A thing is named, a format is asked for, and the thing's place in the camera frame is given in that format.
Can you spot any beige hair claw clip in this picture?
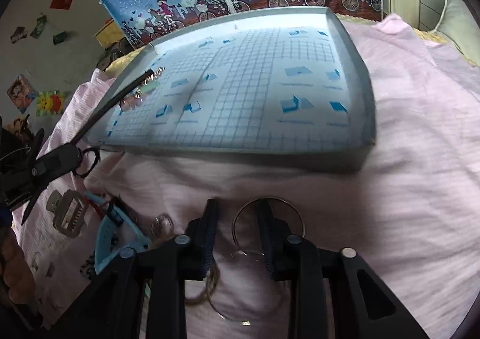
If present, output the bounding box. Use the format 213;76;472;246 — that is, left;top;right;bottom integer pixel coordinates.
46;190;89;238

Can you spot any cartoon character wall poster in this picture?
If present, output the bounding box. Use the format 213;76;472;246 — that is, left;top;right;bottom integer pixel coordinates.
7;74;37;114

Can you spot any grey bedside drawer cabinet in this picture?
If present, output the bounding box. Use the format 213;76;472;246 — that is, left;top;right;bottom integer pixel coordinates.
418;0;445;31

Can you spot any yellow storage box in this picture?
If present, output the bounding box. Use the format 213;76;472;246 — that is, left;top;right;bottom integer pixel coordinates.
94;19;124;49

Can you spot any pink bed sheet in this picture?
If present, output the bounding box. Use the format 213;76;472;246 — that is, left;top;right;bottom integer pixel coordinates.
10;13;480;339

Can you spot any person's left hand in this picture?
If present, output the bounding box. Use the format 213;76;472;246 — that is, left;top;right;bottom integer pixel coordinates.
1;229;35;304

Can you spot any black hair stick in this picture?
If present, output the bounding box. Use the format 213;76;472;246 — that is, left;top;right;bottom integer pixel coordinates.
71;69;154;145

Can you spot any small silver ring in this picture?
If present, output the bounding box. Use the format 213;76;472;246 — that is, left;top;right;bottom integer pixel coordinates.
150;213;176;243

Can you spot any silver grid-lined tray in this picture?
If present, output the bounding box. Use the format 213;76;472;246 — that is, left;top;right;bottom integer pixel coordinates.
84;7;377;173

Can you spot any light blue smartwatch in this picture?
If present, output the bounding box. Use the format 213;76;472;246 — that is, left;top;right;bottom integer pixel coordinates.
85;191;151;275

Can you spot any pastel charm jewelry cluster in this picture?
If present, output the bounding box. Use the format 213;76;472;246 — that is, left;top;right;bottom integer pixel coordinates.
119;67;165;112

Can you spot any white pillow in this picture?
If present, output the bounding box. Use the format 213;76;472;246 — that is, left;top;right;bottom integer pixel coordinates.
433;0;480;65

